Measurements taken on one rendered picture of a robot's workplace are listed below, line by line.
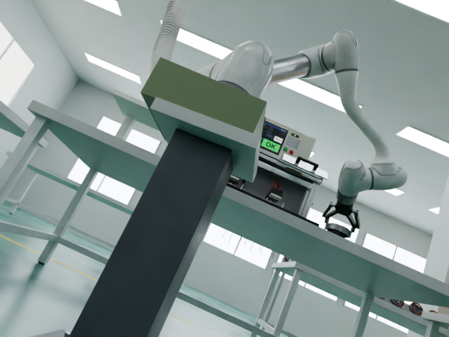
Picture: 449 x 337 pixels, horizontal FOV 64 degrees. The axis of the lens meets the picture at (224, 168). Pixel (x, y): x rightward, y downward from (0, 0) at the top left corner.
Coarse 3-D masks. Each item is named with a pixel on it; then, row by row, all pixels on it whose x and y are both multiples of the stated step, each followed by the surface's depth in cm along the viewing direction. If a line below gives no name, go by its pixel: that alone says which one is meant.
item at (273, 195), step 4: (272, 188) 194; (272, 192) 193; (276, 192) 193; (280, 192) 193; (268, 196) 199; (272, 196) 192; (276, 196) 190; (280, 196) 192; (272, 200) 202; (276, 200) 200
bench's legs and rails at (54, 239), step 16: (32, 128) 164; (32, 144) 164; (16, 160) 160; (0, 176) 157; (16, 176) 162; (0, 192) 156; (80, 192) 246; (0, 224) 167; (64, 224) 240; (64, 240) 238; (48, 256) 234; (96, 256) 236; (192, 304) 233; (368, 304) 241; (240, 320) 233; (272, 336) 232; (352, 336) 238; (448, 336) 157
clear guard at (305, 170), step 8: (280, 160) 194; (288, 160) 178; (280, 168) 205; (288, 168) 200; (296, 168) 195; (304, 168) 177; (312, 168) 180; (296, 176) 205; (304, 176) 200; (312, 176) 195; (320, 176) 176
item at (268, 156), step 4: (260, 148) 205; (260, 152) 204; (264, 152) 204; (268, 152) 205; (260, 156) 204; (264, 156) 204; (268, 156) 204; (272, 156) 204; (276, 156) 204; (260, 160) 222; (264, 160) 207; (268, 160) 205; (272, 160) 203; (276, 160) 204; (272, 164) 220; (320, 180) 203
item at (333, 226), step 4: (328, 224) 181; (332, 224) 178; (336, 224) 177; (328, 228) 179; (332, 228) 176; (336, 228) 175; (340, 228) 175; (344, 228) 175; (332, 232) 182; (336, 232) 181; (340, 232) 175; (344, 232) 175; (348, 232) 176; (344, 236) 179; (348, 236) 176
